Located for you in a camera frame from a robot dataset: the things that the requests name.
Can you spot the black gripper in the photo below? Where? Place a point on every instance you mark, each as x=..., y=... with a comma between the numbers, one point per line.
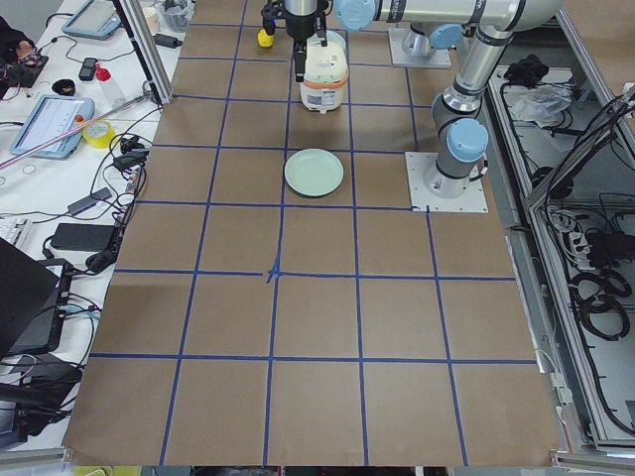
x=300, y=30

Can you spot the white rice cooker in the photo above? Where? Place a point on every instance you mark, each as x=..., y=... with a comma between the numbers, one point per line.
x=325, y=77

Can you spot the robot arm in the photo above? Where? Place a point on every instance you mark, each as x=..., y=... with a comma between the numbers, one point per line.
x=480, y=30

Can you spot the right green plate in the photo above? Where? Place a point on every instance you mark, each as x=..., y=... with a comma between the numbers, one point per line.
x=336, y=38

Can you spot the green plate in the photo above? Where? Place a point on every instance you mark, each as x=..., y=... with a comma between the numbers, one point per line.
x=336, y=38
x=313, y=172

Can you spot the yellow lemon toy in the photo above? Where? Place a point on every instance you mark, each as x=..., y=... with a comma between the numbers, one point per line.
x=265, y=40

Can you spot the plastic bag with cup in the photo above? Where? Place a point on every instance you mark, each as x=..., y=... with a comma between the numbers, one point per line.
x=178, y=14

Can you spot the left green plate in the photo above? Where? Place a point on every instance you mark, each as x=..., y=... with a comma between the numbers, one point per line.
x=313, y=172

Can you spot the black smartphone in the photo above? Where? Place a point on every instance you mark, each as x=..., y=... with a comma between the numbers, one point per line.
x=88, y=69

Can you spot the yellow tape roll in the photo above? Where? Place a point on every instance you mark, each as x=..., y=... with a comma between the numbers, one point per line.
x=98, y=134

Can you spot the blue teach pendant tablet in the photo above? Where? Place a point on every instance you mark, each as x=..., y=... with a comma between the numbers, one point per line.
x=52, y=116

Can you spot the black power adapter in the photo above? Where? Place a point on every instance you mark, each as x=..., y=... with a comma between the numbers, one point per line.
x=82, y=237

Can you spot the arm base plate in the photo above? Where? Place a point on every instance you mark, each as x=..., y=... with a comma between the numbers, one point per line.
x=431, y=191
x=410, y=49

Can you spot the aluminium frame post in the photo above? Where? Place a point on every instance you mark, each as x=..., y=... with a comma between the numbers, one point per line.
x=134, y=23

